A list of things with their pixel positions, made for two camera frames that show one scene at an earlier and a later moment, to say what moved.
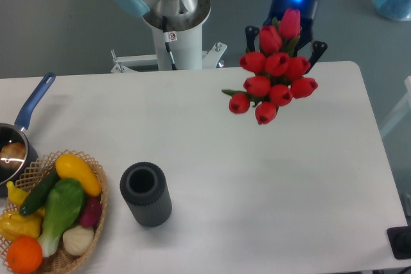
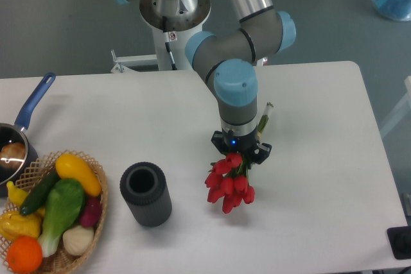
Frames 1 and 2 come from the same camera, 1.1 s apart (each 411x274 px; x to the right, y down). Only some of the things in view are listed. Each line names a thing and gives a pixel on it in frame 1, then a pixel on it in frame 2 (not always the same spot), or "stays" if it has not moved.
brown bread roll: (12, 156) stays
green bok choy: (64, 203) stays
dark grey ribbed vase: (144, 185) stays
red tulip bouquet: (273, 74) → (227, 183)
